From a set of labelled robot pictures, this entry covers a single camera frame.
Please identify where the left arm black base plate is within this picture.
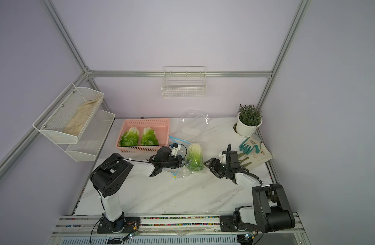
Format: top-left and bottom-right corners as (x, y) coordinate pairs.
(97, 216), (141, 234)

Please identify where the white two-tier mesh shelf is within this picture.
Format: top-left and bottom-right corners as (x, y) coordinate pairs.
(33, 83), (115, 162)

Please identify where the white wire wall basket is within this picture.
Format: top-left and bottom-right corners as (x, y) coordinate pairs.
(161, 66), (207, 99)

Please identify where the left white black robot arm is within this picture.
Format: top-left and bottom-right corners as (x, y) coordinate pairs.
(89, 147), (183, 225)

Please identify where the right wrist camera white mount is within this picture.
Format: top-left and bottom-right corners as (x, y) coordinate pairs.
(219, 152), (227, 164)

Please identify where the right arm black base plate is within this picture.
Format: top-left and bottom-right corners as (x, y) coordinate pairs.
(219, 215), (258, 232)

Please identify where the clear zip-top bag blue seal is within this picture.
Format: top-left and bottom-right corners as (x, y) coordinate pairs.
(172, 109), (210, 142)

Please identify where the bagged chinese cabbage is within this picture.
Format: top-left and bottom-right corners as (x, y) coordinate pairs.
(141, 127), (159, 146)

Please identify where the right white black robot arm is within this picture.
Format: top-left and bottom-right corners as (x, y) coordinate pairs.
(203, 145), (296, 233)

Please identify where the potted green plant white pot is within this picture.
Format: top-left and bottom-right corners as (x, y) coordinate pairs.
(235, 104), (263, 137)

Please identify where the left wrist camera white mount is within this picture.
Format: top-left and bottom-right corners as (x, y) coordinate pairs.
(169, 143), (181, 156)

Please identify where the aluminium front rail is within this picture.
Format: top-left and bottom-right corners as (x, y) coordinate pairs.
(51, 212), (305, 237)

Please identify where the pink plastic basket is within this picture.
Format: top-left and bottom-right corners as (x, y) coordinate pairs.
(116, 118), (170, 152)

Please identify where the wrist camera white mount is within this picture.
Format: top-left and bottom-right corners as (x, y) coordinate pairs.
(219, 152), (227, 164)
(169, 143), (181, 156)

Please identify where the beige cloth in shelf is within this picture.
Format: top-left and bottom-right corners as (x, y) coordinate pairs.
(64, 99), (100, 136)

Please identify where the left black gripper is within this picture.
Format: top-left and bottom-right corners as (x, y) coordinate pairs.
(162, 156), (189, 170)

